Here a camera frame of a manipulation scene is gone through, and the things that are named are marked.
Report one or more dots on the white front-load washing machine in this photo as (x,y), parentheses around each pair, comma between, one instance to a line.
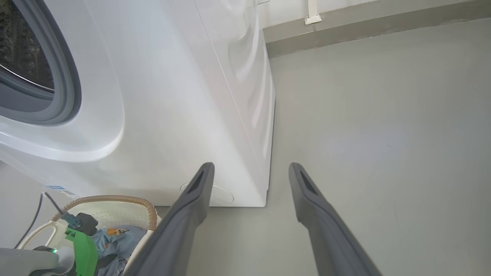
(172,96)

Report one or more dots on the round white filter cover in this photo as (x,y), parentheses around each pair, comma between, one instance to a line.
(222,195)

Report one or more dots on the white basket with brown rim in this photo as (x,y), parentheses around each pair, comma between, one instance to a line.
(115,212)

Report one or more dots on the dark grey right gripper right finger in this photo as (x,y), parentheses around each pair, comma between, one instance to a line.
(330,237)

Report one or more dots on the blue energy label sticker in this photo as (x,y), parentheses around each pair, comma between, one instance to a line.
(61,190)

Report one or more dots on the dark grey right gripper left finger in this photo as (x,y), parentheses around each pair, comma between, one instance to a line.
(180,230)

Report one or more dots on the stainless steel washing machine drum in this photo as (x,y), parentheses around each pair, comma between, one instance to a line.
(23,50)

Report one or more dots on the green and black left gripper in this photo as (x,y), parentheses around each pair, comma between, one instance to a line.
(85,249)

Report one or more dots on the grey rubber door gasket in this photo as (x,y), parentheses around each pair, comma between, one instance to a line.
(65,76)

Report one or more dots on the blue garment with orange dog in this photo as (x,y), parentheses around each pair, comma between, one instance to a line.
(122,245)

